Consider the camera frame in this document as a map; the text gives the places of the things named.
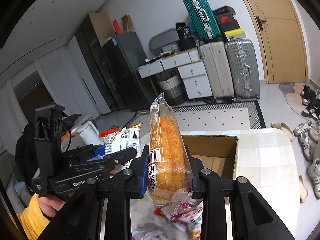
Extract orange bread roll packet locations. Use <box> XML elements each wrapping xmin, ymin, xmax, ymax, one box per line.
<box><xmin>148</xmin><ymin>93</ymin><xmax>193</xmax><ymax>214</ymax></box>

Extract oval grey mirror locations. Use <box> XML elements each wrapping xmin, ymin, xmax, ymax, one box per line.
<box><xmin>149</xmin><ymin>28</ymin><xmax>180</xmax><ymax>56</ymax></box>

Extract yellow left sleeve forearm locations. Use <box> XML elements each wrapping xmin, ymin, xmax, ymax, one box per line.
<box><xmin>17</xmin><ymin>194</ymin><xmax>49</xmax><ymax>240</ymax></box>

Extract left hand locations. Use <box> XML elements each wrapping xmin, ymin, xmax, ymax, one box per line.
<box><xmin>36</xmin><ymin>194</ymin><xmax>65</xmax><ymax>218</ymax></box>

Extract purple QQ candy bag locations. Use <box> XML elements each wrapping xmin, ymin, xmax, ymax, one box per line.
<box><xmin>153</xmin><ymin>198</ymin><xmax>203</xmax><ymax>239</ymax></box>

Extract woven laundry basket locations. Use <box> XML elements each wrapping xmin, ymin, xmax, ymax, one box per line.
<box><xmin>158</xmin><ymin>71</ymin><xmax>188</xmax><ymax>107</ymax></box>

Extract brown cardboard SF box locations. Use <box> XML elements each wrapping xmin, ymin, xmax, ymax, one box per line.
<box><xmin>182</xmin><ymin>135</ymin><xmax>239</xmax><ymax>179</ymax></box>

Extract beige slipper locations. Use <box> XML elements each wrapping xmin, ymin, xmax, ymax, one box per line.
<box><xmin>271</xmin><ymin>121</ymin><xmax>295</xmax><ymax>142</ymax></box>

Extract dark grey refrigerator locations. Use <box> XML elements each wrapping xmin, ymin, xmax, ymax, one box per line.
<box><xmin>103</xmin><ymin>32</ymin><xmax>156</xmax><ymax>112</ymax></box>

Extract white drawer desk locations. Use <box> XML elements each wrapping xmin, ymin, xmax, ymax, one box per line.
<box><xmin>138</xmin><ymin>48</ymin><xmax>213</xmax><ymax>99</ymax></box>

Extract black tall cabinet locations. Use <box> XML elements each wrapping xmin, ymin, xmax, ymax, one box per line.
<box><xmin>75</xmin><ymin>15</ymin><xmax>119</xmax><ymax>114</ymax></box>

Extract white appliance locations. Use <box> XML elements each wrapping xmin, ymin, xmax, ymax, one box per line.
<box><xmin>71</xmin><ymin>120</ymin><xmax>104</xmax><ymax>148</ymax></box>

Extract white peanut snack bag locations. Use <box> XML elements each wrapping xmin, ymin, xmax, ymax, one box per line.
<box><xmin>100</xmin><ymin>123</ymin><xmax>142</xmax><ymax>158</ymax></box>

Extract beige hard suitcase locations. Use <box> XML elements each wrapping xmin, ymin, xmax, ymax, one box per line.
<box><xmin>200</xmin><ymin>41</ymin><xmax>235</xmax><ymax>99</ymax></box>

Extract wooden door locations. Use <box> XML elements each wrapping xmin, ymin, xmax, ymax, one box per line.
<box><xmin>244</xmin><ymin>0</ymin><xmax>308</xmax><ymax>83</ymax></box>

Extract stacked shoe boxes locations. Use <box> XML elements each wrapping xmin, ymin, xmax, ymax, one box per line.
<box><xmin>213</xmin><ymin>5</ymin><xmax>247</xmax><ymax>42</ymax></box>

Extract silver hard suitcase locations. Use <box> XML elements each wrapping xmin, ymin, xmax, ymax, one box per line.
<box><xmin>225</xmin><ymin>38</ymin><xmax>260</xmax><ymax>101</ymax></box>

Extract teal hard suitcase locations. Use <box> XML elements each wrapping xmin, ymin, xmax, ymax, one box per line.
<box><xmin>183</xmin><ymin>0</ymin><xmax>222</xmax><ymax>40</ymax></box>

